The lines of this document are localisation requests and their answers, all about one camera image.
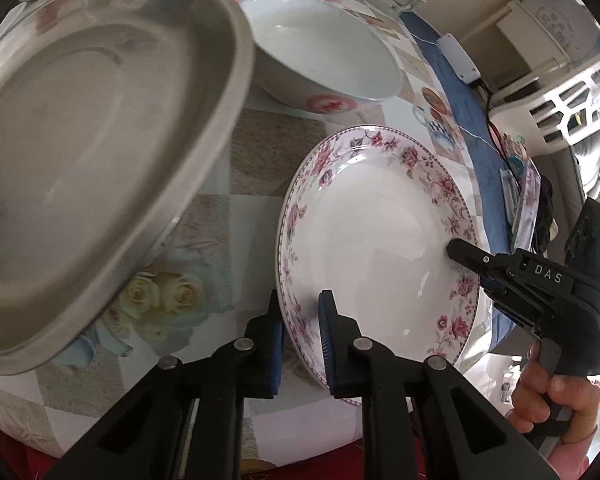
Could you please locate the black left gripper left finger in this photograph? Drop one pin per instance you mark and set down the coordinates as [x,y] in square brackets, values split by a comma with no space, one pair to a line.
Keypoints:
[184,420]

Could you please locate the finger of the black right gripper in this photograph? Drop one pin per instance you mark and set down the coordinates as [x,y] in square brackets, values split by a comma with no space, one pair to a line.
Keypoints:
[469,255]

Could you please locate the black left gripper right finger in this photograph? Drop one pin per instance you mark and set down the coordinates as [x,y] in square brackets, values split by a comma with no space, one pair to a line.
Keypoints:
[421,420]

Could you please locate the floral rimmed white plate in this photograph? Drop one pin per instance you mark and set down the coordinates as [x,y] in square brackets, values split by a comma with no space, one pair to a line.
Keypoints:
[368,216]

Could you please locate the plain white ceramic bowl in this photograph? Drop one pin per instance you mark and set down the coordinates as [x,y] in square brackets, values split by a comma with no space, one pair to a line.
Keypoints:
[314,56]

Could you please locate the large stainless steel plate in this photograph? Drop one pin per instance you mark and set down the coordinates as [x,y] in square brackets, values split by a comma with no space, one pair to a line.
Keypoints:
[112,114]

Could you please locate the person's right hand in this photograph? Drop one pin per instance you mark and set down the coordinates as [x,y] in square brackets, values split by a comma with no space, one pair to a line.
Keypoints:
[535,387]

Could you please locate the smartphone in clear case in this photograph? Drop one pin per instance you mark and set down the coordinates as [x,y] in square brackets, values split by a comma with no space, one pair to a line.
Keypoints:
[522,197]

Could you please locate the white plastic basket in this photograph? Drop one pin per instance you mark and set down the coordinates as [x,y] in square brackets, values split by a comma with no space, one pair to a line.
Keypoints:
[556,116]

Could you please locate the checkered patterned tablecloth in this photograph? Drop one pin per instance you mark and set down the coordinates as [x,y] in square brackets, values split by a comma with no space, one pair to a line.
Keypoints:
[216,269]

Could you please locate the white shelf unit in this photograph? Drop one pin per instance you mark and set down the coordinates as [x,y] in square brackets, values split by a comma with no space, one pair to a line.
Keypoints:
[531,44]

